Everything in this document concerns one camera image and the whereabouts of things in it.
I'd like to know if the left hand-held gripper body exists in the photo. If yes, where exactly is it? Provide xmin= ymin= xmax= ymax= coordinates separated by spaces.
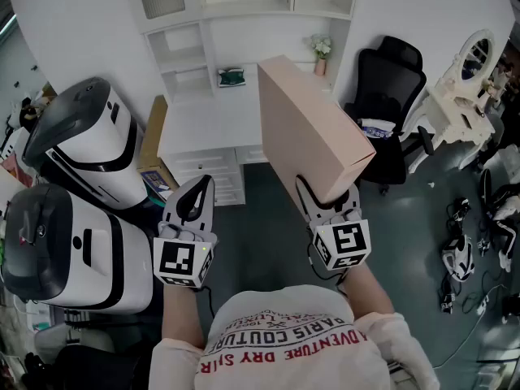
xmin=153 ymin=217 xmax=219 ymax=288

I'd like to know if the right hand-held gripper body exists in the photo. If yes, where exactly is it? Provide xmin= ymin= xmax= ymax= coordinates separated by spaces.
xmin=309 ymin=209 xmax=373 ymax=271

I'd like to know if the long pink cardboard box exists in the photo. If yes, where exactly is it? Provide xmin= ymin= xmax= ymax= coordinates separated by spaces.
xmin=257 ymin=54 xmax=377 ymax=205

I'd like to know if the white desk with shelves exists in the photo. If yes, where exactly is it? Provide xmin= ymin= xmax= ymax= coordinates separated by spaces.
xmin=121 ymin=0 xmax=361 ymax=105

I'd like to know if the person's left forearm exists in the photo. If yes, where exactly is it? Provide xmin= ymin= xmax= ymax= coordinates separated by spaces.
xmin=161 ymin=284 xmax=206 ymax=349

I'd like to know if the person's right forearm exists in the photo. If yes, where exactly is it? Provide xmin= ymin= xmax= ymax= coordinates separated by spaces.
xmin=340 ymin=264 xmax=395 ymax=323

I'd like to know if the white table top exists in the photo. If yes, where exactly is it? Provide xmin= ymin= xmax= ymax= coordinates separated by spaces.
xmin=157 ymin=61 xmax=338 ymax=207

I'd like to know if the white and black machine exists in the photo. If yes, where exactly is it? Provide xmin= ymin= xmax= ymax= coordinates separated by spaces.
xmin=0 ymin=183 xmax=154 ymax=314
xmin=22 ymin=76 xmax=150 ymax=210

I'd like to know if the flat brown cardboard sheet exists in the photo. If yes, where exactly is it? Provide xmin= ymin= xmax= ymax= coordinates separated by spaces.
xmin=136 ymin=94 xmax=180 ymax=202

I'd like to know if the white and blue packet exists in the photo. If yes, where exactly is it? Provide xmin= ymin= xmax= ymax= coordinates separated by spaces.
xmin=359 ymin=118 xmax=397 ymax=138

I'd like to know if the small black floor device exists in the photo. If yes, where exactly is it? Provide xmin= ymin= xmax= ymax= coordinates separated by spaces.
xmin=446 ymin=197 xmax=472 ymax=223

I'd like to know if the white and black floor device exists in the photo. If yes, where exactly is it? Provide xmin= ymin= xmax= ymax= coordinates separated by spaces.
xmin=441 ymin=236 xmax=475 ymax=282

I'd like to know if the black office chair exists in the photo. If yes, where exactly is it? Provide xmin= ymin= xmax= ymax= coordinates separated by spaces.
xmin=343 ymin=35 xmax=436 ymax=197

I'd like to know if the person's white printed shirt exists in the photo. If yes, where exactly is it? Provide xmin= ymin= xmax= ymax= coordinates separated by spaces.
xmin=148 ymin=284 xmax=442 ymax=390

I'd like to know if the dark swivel chair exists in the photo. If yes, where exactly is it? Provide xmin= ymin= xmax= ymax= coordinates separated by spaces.
xmin=34 ymin=322 xmax=154 ymax=390

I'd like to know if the green packet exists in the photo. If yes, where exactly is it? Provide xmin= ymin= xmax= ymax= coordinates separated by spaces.
xmin=217 ymin=67 xmax=247 ymax=88

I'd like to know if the white vanity table with mirror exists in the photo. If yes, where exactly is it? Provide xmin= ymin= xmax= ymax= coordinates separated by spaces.
xmin=408 ymin=28 xmax=507 ymax=174

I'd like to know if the pink vase with white flowers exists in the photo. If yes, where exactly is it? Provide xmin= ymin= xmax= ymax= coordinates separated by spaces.
xmin=310 ymin=33 xmax=333 ymax=76

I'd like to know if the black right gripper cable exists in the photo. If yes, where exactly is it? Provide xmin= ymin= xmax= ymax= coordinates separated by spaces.
xmin=305 ymin=241 xmax=350 ymax=296

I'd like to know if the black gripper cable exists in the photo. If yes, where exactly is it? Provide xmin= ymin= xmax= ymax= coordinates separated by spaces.
xmin=198 ymin=284 xmax=216 ymax=320
xmin=305 ymin=241 xmax=350 ymax=296

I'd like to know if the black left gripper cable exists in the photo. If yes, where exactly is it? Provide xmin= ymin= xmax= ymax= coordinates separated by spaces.
xmin=198 ymin=284 xmax=216 ymax=320

